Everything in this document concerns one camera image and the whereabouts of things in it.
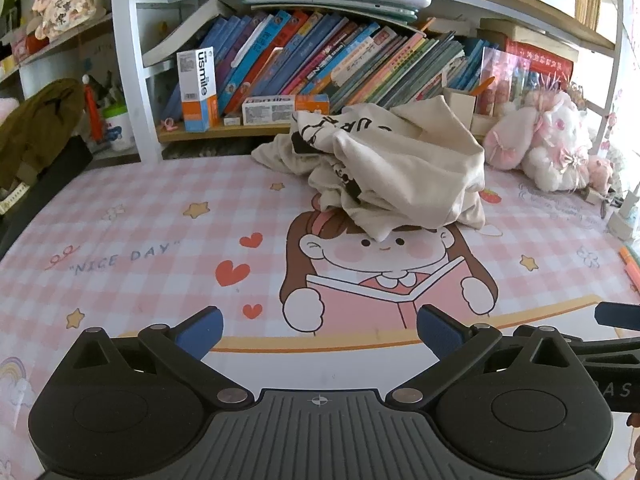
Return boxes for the orange highlighter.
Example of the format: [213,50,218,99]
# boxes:
[618,247,640,293]

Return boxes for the row of colourful books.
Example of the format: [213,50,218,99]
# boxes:
[162,9,482,117]

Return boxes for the stack of red books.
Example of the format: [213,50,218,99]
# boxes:
[477,17,581,81]

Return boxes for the tall white orange box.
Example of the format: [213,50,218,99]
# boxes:
[176,47,221,133]

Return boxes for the olive green jacket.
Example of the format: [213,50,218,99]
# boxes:
[0,78,90,192]

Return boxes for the red tassel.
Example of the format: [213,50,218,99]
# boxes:
[82,74,104,132]

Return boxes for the cream printed t-shirt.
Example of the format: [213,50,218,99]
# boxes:
[251,94,487,241]

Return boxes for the clear pink pencil pouch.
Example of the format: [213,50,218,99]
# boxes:
[479,47,532,117]

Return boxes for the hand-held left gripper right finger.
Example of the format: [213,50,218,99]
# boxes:
[387,304,581,412]

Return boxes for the black rectangular case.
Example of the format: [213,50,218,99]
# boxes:
[0,135,95,257]

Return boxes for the white can with green lid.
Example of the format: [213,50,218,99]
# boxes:
[102,102,137,154]

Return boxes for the large open white book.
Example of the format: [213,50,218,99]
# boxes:
[141,0,237,69]

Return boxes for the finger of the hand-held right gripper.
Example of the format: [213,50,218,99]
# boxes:
[594,302,640,332]
[567,337,640,367]

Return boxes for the white bookshelf with wooden boards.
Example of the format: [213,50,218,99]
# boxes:
[0,0,632,162]

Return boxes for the pink checked cartoon table mat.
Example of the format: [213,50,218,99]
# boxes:
[0,152,640,480]

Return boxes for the white charger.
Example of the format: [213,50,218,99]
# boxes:
[607,186,640,241]

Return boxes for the flat white orange box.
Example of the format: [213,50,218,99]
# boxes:
[242,93,331,126]

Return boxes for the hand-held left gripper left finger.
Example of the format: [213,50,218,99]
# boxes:
[64,306,253,413]

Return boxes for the pink white plush rabbit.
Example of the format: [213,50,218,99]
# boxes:
[482,90,615,194]

